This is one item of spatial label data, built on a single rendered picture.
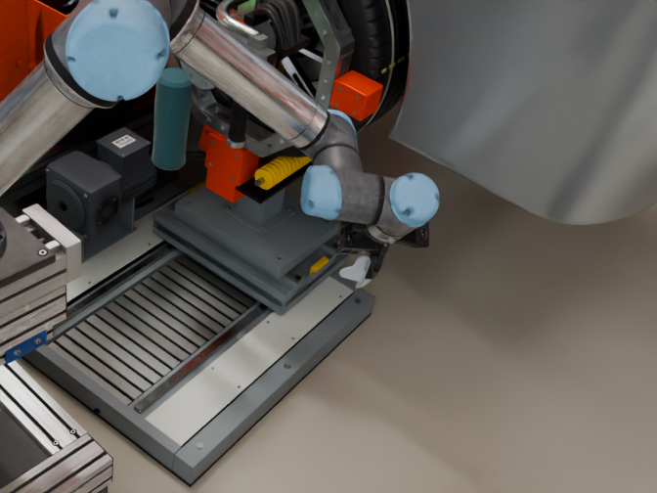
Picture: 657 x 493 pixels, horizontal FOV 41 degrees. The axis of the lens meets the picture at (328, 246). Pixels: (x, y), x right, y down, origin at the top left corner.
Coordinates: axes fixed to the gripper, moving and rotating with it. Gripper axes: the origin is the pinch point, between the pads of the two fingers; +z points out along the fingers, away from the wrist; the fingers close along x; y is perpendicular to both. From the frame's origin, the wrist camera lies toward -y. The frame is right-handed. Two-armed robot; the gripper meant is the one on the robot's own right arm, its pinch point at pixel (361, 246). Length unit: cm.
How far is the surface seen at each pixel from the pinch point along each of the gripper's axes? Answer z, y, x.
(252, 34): 15, 19, -47
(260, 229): 95, 2, -25
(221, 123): 63, 19, -44
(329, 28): 21, 1, -53
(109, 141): 88, 46, -45
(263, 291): 93, 1, -7
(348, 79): 28, -5, -45
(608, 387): 87, -105, 18
